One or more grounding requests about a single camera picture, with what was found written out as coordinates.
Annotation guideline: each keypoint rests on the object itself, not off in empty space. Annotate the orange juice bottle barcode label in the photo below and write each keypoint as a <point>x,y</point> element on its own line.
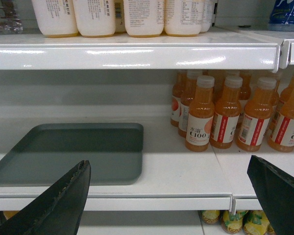
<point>257,114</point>

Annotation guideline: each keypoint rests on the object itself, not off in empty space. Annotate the yellow green can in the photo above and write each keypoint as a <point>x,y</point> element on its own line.
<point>232,223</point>

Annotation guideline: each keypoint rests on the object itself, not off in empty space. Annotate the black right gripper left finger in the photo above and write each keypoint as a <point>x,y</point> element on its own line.
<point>58,210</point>

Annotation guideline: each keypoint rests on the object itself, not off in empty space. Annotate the white upper shelf board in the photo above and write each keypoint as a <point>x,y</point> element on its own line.
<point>217,49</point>

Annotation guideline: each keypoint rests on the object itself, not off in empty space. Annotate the orange juice bottle far right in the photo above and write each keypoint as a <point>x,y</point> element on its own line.
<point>282,137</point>

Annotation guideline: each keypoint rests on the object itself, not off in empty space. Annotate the orange juice bottle red-striped label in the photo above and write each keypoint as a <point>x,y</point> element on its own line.
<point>226,115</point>

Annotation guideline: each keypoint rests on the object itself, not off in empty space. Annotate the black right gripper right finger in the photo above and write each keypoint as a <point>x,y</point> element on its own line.
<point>274,189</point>

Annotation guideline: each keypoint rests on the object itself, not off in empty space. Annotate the orange juice bottle peach label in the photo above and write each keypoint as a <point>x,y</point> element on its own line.
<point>177,92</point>

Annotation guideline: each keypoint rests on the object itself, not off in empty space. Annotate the blue labelled water bottle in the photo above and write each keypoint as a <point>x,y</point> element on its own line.
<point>282,16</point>

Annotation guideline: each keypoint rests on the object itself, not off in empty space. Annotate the grey rectangular serving tray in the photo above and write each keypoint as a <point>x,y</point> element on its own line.
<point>48,151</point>

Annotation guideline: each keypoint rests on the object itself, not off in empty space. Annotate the white milky drink bottle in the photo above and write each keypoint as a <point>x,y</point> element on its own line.
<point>55,18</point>
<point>144,18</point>
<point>183,18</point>
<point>95,18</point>

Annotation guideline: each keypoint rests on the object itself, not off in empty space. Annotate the orange juice bottle C100 label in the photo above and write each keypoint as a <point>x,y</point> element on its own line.
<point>200,118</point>

